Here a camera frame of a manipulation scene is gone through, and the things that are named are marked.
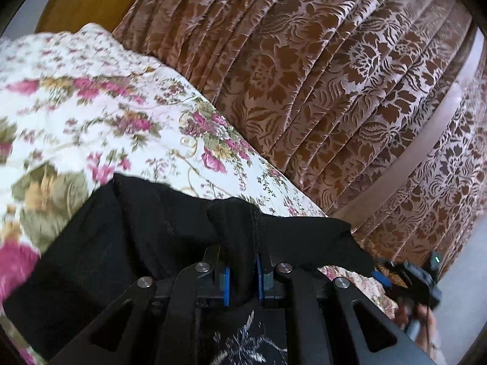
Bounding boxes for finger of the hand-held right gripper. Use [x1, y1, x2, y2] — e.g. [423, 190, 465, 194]
[371, 259, 405, 290]

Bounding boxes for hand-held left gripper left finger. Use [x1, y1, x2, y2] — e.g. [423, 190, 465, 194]
[47, 244, 232, 365]

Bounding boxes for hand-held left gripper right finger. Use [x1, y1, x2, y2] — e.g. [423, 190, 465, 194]
[254, 253, 438, 365]

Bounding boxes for black pants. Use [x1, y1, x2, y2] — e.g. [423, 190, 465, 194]
[3, 173, 375, 365]

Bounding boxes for person's right hand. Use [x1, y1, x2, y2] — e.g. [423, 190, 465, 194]
[394, 298, 442, 354]

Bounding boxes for pink curtain tieback band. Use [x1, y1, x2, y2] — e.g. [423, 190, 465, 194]
[329, 26, 482, 232]

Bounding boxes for brown floral curtain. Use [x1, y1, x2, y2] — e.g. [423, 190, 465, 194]
[112, 0, 487, 286]

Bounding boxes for floral bedsheet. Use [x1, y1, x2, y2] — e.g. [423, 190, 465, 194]
[0, 23, 400, 365]

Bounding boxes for wooden headboard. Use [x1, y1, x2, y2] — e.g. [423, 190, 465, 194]
[36, 0, 158, 35]

